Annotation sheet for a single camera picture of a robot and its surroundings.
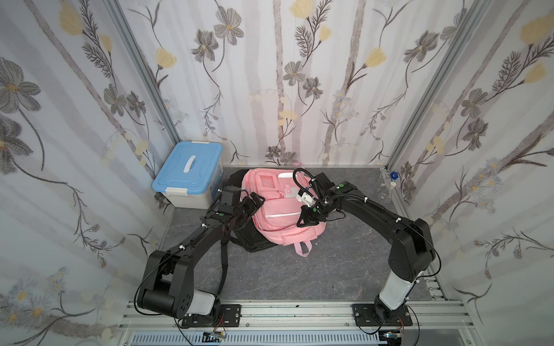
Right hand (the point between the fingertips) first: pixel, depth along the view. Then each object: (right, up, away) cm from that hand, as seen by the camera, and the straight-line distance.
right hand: (301, 220), depth 80 cm
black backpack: (-24, -7, +10) cm, 27 cm away
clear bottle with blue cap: (+45, +9, +27) cm, 53 cm away
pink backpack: (-10, -1, +10) cm, 14 cm away
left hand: (-15, +6, +6) cm, 18 cm away
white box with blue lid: (-47, +18, +13) cm, 52 cm away
